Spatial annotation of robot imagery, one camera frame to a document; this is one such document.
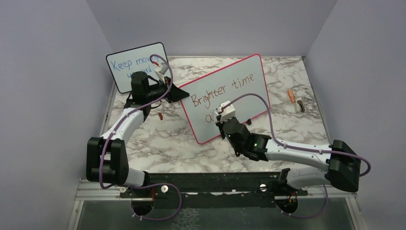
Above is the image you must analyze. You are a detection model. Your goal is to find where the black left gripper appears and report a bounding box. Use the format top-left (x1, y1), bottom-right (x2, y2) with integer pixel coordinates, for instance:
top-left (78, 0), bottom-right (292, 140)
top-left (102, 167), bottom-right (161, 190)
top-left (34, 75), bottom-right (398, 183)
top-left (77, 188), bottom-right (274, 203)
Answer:
top-left (146, 76), bottom-right (189, 104)

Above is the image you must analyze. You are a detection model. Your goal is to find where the pink framed whiteboard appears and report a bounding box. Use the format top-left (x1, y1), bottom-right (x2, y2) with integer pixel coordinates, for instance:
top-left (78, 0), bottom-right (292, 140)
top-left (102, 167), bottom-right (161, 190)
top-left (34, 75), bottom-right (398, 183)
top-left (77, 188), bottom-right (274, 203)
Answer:
top-left (180, 54), bottom-right (270, 144)

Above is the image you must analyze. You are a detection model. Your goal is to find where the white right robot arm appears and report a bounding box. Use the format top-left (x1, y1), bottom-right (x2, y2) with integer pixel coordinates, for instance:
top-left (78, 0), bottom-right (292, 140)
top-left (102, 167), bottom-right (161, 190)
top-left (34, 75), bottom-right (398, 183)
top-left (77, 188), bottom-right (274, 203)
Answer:
top-left (215, 117), bottom-right (361, 195)

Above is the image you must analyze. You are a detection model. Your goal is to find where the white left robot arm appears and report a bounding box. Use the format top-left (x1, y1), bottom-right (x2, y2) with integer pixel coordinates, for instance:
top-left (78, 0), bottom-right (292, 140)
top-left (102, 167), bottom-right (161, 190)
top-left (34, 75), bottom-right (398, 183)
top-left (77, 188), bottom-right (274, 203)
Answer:
top-left (86, 71), bottom-right (189, 197)

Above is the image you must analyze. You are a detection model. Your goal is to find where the black framed written whiteboard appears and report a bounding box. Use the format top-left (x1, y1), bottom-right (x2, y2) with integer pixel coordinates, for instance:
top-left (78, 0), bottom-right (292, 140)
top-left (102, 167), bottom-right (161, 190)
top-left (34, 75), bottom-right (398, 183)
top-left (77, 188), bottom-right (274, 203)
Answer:
top-left (105, 42), bottom-right (168, 93)

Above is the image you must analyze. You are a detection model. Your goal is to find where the orange marker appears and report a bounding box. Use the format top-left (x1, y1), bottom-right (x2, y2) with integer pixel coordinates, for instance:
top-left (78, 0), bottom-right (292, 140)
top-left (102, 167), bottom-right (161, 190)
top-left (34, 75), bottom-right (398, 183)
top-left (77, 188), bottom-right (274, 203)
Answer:
top-left (287, 89), bottom-right (296, 103)

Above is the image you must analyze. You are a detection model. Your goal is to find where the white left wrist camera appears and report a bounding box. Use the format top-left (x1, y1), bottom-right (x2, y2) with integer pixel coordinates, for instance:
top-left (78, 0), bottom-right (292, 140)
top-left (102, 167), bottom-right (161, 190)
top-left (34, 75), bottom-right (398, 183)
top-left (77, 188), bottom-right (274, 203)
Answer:
top-left (154, 63), bottom-right (169, 82)

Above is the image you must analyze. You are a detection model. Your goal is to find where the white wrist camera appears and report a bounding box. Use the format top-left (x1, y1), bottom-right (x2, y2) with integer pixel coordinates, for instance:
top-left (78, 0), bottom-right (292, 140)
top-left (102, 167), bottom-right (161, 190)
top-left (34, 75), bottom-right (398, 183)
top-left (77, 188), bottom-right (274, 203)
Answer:
top-left (154, 63), bottom-right (169, 82)
top-left (214, 100), bottom-right (236, 123)

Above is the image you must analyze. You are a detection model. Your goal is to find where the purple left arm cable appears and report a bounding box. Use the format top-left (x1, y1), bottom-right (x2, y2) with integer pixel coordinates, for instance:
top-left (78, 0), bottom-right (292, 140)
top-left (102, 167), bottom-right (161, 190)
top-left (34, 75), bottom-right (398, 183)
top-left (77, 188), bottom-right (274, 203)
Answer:
top-left (99, 54), bottom-right (183, 222)

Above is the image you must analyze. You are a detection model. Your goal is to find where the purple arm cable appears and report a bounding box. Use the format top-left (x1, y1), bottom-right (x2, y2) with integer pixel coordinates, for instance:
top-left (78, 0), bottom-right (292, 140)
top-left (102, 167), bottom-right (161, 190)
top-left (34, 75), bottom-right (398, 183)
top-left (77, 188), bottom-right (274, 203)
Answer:
top-left (99, 54), bottom-right (183, 222)
top-left (220, 92), bottom-right (372, 219)

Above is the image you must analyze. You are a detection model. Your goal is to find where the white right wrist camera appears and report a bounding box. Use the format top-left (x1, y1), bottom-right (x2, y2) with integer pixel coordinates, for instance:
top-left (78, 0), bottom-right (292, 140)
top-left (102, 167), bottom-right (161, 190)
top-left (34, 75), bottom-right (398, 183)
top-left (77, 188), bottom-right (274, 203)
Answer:
top-left (214, 100), bottom-right (236, 123)

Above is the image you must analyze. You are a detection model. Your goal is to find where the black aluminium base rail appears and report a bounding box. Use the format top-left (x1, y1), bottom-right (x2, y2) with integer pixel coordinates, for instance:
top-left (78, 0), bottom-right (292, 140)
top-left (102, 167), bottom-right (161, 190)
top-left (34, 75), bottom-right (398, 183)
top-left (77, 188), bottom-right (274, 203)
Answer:
top-left (75, 171), bottom-right (358, 210)

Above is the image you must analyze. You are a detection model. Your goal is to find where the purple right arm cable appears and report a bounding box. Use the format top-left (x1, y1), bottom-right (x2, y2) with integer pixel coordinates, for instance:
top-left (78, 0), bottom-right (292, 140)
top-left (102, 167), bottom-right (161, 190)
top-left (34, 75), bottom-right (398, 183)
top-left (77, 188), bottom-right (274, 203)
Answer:
top-left (220, 92), bottom-right (372, 219)

